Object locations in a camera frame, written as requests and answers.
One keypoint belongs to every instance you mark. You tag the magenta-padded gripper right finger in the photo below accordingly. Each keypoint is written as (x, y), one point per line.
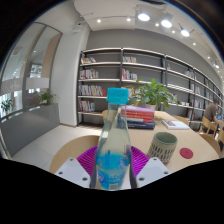
(151, 171)

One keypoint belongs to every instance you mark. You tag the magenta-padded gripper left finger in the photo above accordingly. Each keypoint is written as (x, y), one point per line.
(75, 171)

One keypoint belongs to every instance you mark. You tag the clear bottle with blue cap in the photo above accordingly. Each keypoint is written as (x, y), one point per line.
(113, 146)

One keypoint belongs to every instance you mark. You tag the light wooden round-back chair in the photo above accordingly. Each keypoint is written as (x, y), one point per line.
(71, 146)
(104, 115)
(181, 119)
(211, 141)

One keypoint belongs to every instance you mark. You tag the grey-green patterned ceramic mug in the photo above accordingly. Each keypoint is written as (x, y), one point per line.
(162, 146)

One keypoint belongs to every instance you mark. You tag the flat round red coaster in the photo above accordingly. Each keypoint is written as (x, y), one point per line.
(186, 153)

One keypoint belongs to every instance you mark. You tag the white open magazine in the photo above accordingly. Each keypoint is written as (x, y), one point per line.
(175, 124)

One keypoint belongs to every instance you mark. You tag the red book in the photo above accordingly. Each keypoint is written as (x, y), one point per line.
(140, 117)

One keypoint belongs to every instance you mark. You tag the pink book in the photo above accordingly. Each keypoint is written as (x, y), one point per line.
(140, 110)

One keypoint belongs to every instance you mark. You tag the green potted plant, white pot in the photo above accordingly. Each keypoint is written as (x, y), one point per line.
(151, 93)

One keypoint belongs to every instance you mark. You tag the small leafy ledge plant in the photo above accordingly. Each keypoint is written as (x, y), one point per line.
(46, 96)
(6, 106)

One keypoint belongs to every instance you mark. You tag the person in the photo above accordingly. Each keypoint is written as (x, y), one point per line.
(210, 111)

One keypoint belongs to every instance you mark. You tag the grey shelf unit with books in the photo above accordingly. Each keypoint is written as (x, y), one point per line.
(100, 70)

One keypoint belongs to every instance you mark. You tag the round ceiling lights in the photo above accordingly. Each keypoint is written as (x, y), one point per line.
(143, 17)

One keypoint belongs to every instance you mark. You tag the wooden slat-frame chair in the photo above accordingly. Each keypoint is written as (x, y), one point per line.
(221, 136)
(208, 125)

